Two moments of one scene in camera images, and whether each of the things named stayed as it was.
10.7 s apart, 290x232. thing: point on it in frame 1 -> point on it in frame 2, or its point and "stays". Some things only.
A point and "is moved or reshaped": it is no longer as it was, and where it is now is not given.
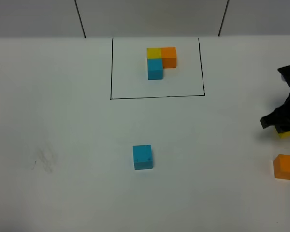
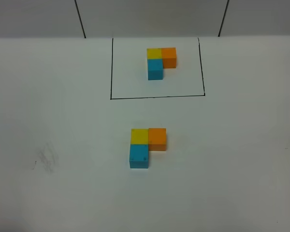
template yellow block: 154,53 stays
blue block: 142,157 is moved or reshaped
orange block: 286,166 -> 157,137
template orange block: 168,56 stays
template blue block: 155,68 stays
